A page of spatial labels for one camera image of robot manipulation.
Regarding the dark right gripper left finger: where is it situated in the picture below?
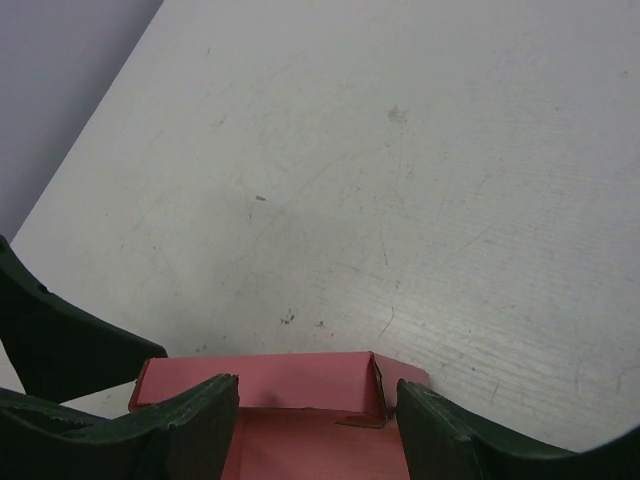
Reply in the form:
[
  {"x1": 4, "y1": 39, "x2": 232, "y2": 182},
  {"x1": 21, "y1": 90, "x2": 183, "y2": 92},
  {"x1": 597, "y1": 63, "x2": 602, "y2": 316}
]
[{"x1": 1, "y1": 374, "x2": 239, "y2": 479}]

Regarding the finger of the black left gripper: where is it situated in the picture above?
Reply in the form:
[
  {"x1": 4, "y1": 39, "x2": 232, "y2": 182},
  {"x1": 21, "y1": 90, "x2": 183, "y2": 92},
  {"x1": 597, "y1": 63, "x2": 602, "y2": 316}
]
[{"x1": 1, "y1": 239, "x2": 168, "y2": 403}]

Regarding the pink paper box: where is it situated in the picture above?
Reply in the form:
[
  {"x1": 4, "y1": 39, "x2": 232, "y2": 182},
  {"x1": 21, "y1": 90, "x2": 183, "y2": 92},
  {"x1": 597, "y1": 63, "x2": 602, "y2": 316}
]
[{"x1": 129, "y1": 351, "x2": 429, "y2": 479}]

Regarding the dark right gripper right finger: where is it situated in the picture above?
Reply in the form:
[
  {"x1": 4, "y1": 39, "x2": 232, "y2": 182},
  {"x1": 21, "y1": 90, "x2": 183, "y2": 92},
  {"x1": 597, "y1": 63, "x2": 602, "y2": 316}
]
[{"x1": 396, "y1": 380, "x2": 639, "y2": 479}]

